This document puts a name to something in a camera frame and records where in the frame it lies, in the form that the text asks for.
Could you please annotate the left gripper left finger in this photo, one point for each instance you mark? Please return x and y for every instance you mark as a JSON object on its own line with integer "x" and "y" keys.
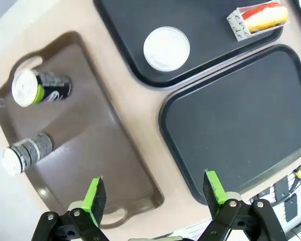
{"x": 92, "y": 200}

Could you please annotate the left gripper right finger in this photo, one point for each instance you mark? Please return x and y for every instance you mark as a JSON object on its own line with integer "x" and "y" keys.
{"x": 215, "y": 190}

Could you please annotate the white round lid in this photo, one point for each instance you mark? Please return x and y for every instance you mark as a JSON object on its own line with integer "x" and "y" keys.
{"x": 166, "y": 49}

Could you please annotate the red iced donut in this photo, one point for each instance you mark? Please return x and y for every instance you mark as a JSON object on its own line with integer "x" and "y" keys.
{"x": 264, "y": 16}

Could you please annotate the black plastic tray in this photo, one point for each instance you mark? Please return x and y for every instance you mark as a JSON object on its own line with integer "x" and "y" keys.
{"x": 240, "y": 125}
{"x": 208, "y": 42}

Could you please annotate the black white patterned can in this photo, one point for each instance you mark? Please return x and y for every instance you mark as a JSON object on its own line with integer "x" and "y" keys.
{"x": 32, "y": 150}

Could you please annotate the black can green stripe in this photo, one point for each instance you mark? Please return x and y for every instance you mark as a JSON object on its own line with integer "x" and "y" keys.
{"x": 52, "y": 86}

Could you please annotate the black bracket block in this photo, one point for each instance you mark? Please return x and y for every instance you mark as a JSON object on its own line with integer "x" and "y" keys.
{"x": 282, "y": 189}
{"x": 291, "y": 208}

